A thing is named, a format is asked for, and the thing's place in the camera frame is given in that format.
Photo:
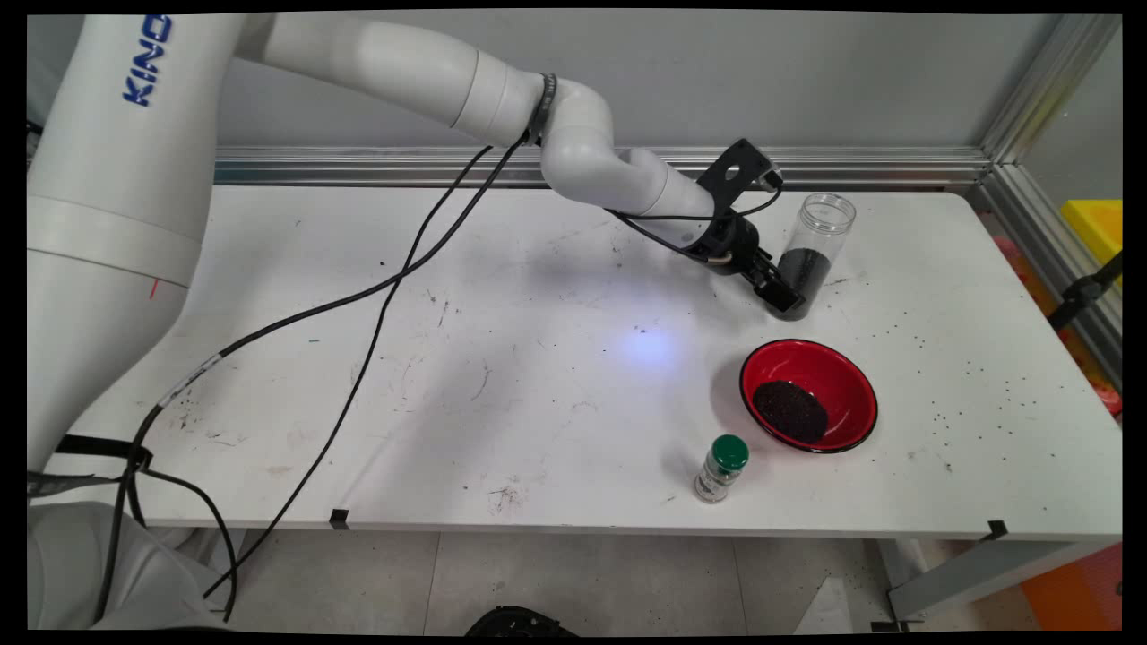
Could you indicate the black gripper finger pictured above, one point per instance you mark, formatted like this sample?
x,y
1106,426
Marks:
x,y
780,296
771,258

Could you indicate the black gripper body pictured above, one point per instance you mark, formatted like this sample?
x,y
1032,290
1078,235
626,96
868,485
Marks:
x,y
733,242

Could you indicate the clear plastic jar black seeds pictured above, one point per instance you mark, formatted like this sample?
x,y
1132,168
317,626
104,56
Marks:
x,y
824,228

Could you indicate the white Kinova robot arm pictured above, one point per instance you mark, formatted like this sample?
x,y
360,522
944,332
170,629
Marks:
x,y
116,179

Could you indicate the red bowl black rim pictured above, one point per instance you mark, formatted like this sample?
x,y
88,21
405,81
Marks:
x,y
833,367

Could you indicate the black seed pile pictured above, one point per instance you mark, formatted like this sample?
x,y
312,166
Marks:
x,y
789,412

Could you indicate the spice bottle green cap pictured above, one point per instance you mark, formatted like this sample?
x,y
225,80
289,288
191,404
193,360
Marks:
x,y
717,475

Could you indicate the orange red foam mat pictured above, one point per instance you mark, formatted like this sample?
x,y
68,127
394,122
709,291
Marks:
x,y
1011,253

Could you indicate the black clamp rod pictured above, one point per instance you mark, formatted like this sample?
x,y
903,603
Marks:
x,y
1080,294

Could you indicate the black tape marker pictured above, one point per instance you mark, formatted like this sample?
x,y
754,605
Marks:
x,y
996,530
339,518

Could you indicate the yellow plastic box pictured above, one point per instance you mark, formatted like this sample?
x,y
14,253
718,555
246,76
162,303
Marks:
x,y
1093,228

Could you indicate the grey metal table leg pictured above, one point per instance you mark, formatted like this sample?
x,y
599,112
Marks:
x,y
986,573
219,546

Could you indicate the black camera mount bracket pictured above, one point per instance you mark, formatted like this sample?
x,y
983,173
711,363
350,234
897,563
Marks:
x,y
730,175

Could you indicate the short aluminium frame rail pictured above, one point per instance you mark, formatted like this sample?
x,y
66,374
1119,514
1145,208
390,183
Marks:
x,y
1017,202

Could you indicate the aluminium frame post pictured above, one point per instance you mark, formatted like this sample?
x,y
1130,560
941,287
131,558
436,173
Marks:
x,y
1044,85

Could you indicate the long aluminium frame rail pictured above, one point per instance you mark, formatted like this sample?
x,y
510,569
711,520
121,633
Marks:
x,y
358,166

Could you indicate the grey robot base mount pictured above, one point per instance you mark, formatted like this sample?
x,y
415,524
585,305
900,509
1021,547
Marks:
x,y
161,573

